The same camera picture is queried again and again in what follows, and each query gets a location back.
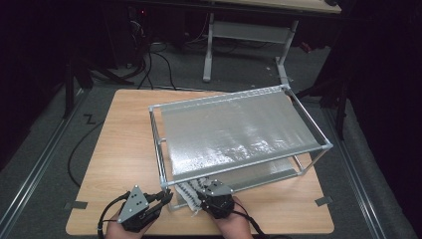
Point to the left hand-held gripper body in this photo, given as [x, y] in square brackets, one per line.
[134, 205]

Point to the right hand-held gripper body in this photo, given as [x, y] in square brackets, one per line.
[217, 202]

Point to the white grey patterned cloth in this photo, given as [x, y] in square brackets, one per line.
[189, 195]

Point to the grey two-tier metal rack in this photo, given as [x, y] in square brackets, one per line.
[232, 129]

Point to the person's right hand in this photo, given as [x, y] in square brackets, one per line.
[235, 225]

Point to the person's left hand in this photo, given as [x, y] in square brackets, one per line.
[124, 234]

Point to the grey tape piece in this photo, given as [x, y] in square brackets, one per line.
[324, 200]
[76, 205]

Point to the black metal stand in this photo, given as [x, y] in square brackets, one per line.
[341, 113]
[69, 93]

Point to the desk with white metal legs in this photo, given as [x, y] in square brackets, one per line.
[252, 31]

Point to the small red object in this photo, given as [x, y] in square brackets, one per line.
[305, 47]

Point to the metal floor rail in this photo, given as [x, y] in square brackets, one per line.
[351, 172]
[43, 159]

